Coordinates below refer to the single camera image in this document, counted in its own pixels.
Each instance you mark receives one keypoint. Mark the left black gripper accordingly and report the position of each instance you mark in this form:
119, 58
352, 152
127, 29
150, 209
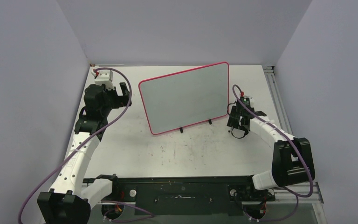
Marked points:
121, 101

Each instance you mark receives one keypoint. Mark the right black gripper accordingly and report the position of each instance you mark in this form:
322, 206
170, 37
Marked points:
231, 122

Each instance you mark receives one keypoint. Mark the pink framed whiteboard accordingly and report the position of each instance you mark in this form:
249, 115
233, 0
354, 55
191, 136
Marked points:
185, 98

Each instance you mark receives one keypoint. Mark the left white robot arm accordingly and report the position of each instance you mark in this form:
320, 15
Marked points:
66, 202

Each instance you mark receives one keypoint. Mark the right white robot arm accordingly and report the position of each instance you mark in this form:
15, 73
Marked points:
292, 161

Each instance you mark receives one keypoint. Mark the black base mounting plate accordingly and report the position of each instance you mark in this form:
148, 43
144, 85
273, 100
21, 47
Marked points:
164, 196

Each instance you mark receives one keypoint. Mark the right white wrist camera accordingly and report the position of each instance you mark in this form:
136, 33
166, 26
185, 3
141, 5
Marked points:
247, 100

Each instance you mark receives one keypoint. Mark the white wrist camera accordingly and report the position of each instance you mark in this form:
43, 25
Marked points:
247, 100
104, 77

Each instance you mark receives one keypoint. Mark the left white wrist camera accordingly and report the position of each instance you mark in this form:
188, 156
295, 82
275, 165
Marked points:
104, 77

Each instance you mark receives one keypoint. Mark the aluminium rail frame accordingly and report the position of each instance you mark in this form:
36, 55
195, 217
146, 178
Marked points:
128, 149

